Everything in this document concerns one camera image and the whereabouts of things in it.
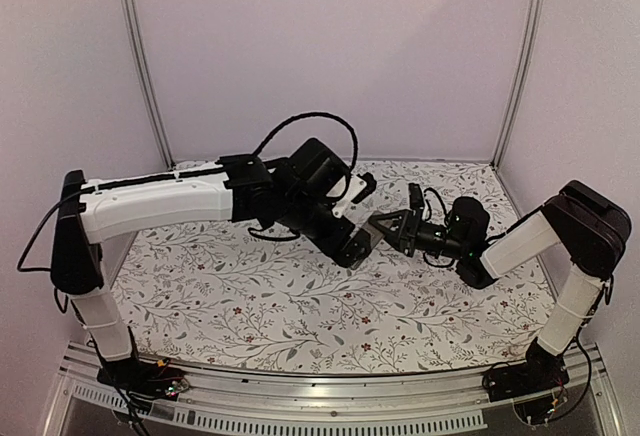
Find black camera cable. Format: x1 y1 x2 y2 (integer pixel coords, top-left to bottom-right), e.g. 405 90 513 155
249 111 360 177
422 186 461 268

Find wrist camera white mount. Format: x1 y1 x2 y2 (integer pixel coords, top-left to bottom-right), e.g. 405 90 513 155
327 172 377 218
408 183 432 220

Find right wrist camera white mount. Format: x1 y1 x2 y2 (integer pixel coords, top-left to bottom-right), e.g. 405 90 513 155
408 183 432 220

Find aluminium frame post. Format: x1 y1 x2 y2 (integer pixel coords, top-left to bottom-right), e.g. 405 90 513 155
120 0 175 168
491 0 544 171

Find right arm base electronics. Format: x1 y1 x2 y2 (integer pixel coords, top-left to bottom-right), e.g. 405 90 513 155
482 362 569 426

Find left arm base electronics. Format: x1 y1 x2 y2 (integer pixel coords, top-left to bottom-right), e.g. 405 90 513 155
97 354 190 401

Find left aluminium frame post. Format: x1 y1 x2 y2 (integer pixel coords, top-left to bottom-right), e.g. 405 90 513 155
120 0 175 168

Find left black camera cable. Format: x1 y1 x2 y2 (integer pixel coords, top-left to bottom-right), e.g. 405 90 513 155
249 111 360 177

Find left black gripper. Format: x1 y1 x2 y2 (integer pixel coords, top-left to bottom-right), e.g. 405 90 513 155
279 191 372 267

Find right black camera cable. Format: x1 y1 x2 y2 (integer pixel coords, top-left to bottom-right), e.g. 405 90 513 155
422 186 461 268

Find floral patterned table mat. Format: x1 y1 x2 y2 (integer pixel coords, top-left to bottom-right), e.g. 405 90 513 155
97 156 569 376

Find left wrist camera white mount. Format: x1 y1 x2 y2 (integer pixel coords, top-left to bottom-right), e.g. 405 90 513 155
327 172 377 218

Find front aluminium rail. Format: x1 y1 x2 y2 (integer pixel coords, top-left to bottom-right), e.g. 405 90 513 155
42 345 626 436

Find grey white remote control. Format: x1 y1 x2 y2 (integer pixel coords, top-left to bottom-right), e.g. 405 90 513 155
350 220 384 270

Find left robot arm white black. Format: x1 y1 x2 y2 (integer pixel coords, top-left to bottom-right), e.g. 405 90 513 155
45 138 377 390

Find right aluminium frame post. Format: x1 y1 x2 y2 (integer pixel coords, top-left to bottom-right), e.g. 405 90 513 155
491 0 544 171

